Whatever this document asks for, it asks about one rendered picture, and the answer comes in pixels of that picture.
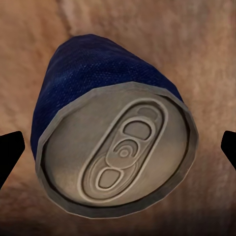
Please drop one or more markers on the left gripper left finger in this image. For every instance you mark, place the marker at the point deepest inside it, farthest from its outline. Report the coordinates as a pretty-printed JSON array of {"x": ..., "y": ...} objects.
[{"x": 11, "y": 148}]

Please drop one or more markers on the can of soda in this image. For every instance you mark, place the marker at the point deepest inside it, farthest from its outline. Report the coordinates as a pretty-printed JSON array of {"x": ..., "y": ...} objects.
[{"x": 110, "y": 134}]

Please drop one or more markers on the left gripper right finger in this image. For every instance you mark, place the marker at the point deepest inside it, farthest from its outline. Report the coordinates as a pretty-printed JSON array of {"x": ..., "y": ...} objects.
[{"x": 228, "y": 146}]

